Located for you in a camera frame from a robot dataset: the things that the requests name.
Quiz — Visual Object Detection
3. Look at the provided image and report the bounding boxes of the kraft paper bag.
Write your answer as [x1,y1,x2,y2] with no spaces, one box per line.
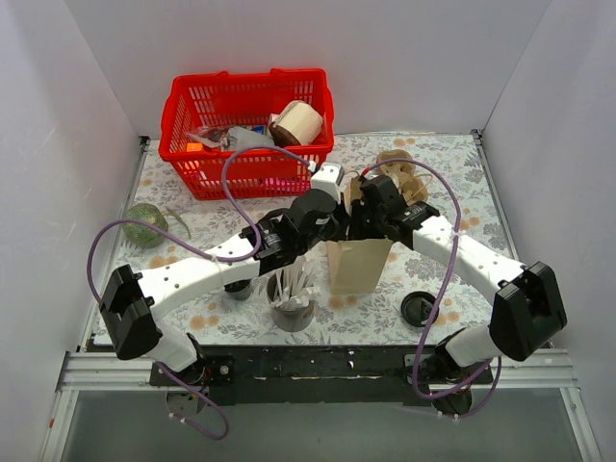
[325,170,434,295]

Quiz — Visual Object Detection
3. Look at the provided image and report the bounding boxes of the black cup lid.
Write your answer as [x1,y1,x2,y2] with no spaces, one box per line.
[400,291,436,328]

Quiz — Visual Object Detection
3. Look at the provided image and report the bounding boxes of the stack of black paper cups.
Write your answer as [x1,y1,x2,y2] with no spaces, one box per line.
[224,280,252,301]

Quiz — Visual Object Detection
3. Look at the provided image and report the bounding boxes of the red plastic shopping basket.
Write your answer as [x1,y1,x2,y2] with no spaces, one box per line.
[159,68,334,200]

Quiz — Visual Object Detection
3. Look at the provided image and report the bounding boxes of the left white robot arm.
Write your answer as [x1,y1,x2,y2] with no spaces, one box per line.
[99,189,345,385]

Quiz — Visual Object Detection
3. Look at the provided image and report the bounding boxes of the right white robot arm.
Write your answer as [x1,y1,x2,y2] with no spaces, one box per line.
[359,175,568,383]

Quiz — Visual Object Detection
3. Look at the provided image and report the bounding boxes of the cardboard cup carrier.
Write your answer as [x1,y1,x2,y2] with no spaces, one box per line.
[376,149,427,205]

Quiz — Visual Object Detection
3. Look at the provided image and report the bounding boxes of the grey cup of straws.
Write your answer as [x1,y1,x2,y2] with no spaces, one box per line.
[266,257,321,333]

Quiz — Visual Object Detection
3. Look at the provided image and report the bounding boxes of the beige paper roll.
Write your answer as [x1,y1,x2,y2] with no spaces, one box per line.
[268,100,323,147]

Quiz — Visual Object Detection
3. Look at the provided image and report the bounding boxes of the grey plastic pouch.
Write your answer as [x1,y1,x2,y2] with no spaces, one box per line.
[227,126,275,151]

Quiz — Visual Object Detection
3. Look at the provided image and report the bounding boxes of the clear snack packet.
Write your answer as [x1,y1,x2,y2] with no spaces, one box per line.
[185,126,230,150]

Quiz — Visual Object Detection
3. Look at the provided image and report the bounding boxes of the orange small box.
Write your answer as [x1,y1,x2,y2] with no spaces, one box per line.
[187,142,203,152]

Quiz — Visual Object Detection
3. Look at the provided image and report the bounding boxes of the green melon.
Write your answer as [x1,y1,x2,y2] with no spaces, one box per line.
[121,202,168,248]

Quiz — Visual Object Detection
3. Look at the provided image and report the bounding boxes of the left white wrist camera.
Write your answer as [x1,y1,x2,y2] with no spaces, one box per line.
[310,162,345,203]

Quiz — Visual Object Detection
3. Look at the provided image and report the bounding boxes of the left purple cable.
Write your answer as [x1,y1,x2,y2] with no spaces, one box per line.
[86,146,319,441]

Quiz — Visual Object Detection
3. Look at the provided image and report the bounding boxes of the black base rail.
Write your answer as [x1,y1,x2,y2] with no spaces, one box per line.
[148,342,501,406]

